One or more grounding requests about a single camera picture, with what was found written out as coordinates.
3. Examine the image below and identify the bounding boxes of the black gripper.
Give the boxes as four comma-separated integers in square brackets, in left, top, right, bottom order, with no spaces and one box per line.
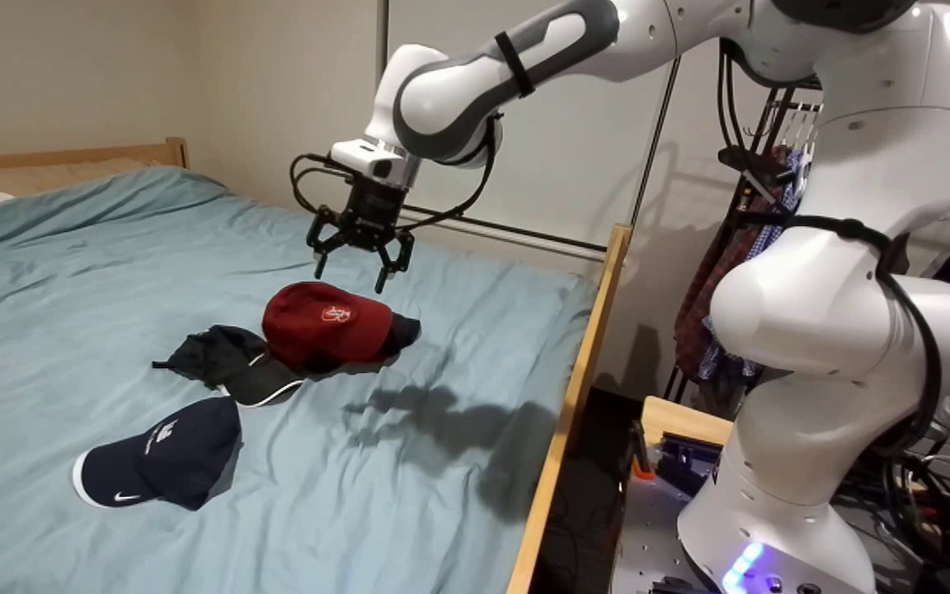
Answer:
[308,177,415,296]

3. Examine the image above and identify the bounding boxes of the maroon baseball cap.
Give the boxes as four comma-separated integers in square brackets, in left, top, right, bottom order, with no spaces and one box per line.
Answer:
[259,276,399,377]

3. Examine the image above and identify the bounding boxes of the plain black cap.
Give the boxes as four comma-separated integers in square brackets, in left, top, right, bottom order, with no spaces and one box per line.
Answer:
[385,309,424,357]

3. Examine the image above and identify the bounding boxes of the black cap with white trim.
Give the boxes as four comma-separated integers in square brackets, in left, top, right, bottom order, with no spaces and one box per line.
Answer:
[149,324,308,409]

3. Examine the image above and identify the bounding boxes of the navy baseball cap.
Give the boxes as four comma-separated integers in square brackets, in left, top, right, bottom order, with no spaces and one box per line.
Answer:
[68,394,245,513]

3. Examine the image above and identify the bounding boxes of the wooden bed footboard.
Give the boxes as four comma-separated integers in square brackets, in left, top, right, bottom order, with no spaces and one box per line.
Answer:
[505,222,653,594]

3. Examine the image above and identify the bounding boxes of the light blue bed sheet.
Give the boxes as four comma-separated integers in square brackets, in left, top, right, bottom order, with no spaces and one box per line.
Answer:
[0,163,599,594]

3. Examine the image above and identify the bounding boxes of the wooden bed headboard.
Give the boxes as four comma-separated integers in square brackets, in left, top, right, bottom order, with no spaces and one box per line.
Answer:
[0,134,192,187]

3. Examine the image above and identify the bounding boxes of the grey diagonal pole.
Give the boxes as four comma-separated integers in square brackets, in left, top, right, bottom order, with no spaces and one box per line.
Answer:
[624,51,685,232]

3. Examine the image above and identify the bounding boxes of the light wooden board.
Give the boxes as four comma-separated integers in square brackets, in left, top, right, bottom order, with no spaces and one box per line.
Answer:
[637,394,738,465]

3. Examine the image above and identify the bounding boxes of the grey perforated mounting plate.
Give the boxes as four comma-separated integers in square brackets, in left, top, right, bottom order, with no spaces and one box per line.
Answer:
[609,458,719,594]

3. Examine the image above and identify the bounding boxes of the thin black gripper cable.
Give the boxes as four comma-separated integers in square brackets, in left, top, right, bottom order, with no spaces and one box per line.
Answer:
[287,113,500,236]

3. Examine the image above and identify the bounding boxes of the electronics rack with cables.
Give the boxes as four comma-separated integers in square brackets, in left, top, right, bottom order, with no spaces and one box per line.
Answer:
[667,43,830,409]

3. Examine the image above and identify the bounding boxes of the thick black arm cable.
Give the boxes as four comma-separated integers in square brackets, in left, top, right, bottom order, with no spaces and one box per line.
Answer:
[715,36,948,455]

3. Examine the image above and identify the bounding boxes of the black cable bundle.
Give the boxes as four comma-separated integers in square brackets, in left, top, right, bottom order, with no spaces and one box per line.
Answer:
[856,414,950,574]

